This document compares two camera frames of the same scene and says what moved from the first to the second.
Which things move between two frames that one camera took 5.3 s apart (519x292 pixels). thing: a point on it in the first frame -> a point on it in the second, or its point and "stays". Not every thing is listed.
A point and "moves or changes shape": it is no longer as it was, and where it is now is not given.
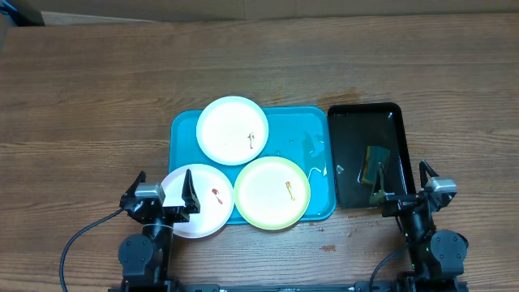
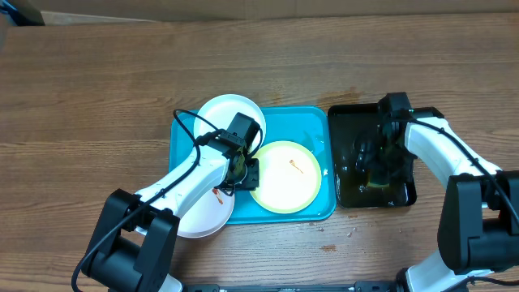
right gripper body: [398, 204] -> [392, 159]
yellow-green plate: [272, 193] moves or changes shape
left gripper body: [176, 216] -> [249, 180]
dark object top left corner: [22, 14] stays
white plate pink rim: [212, 191] stays
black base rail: [390, 285] stays
